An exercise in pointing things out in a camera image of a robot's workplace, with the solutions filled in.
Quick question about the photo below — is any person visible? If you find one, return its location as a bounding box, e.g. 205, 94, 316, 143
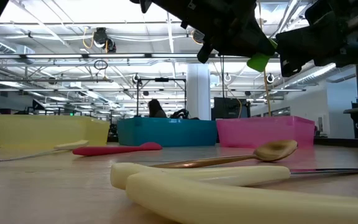
147, 98, 168, 119

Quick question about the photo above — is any black background rig frame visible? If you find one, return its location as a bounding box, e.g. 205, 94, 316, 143
135, 77, 188, 119

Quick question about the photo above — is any pink plastic bin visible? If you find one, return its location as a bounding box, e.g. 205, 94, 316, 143
216, 116, 316, 149

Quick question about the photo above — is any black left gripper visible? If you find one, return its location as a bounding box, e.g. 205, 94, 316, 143
152, 0, 277, 64

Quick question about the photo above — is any blue plastic bin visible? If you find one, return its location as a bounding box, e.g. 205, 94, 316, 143
117, 117, 218, 147

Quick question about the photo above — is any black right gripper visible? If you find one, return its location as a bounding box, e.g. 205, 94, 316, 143
275, 0, 351, 78

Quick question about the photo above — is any black background bag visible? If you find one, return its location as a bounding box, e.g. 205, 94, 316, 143
170, 108, 198, 121

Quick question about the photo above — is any black cable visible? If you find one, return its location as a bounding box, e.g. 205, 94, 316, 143
219, 55, 226, 100

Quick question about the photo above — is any gold metal spoon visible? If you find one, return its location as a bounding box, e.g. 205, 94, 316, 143
150, 139, 299, 170

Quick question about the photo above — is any black ceiling cable reel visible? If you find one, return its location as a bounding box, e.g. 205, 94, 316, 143
192, 29, 206, 45
93, 27, 117, 54

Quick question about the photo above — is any yellow plastic bin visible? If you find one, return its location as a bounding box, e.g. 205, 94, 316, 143
0, 114, 111, 149

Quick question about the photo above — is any red silicone spoon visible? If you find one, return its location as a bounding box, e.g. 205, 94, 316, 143
72, 142, 163, 157

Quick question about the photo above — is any cream handled table knife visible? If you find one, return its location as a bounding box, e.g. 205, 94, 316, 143
125, 172, 358, 224
0, 139, 90, 162
109, 163, 358, 191

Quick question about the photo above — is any green spatula clear handle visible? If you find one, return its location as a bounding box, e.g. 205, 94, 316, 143
246, 39, 278, 73

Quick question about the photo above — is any yellow cable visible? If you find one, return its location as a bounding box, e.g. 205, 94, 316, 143
257, 0, 272, 118

